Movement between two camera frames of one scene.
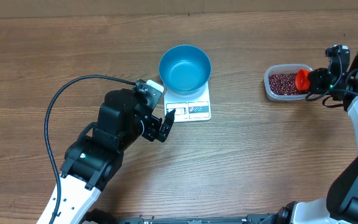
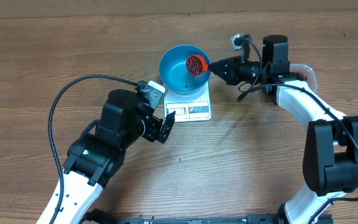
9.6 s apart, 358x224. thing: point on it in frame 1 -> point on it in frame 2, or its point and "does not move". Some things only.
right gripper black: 317,80 -> 238,70
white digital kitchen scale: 189,109 does not move
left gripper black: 153,126 does not move
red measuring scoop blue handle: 302,79 -> 196,65
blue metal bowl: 185,69 does not move
